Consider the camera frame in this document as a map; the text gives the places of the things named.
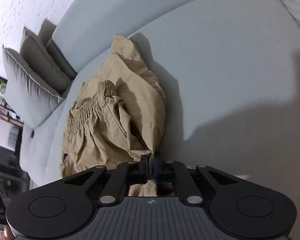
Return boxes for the beige khaki trousers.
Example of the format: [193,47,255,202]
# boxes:
[58,33,167,197]

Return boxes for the light grey throw pillow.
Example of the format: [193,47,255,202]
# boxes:
[2,47,63,128]

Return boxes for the dark shelf with items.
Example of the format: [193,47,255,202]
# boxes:
[0,71,31,221]

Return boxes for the light grey sofa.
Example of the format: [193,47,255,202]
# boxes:
[19,0,300,188]

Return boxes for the dark grey throw pillow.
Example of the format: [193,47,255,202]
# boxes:
[20,27,76,94]

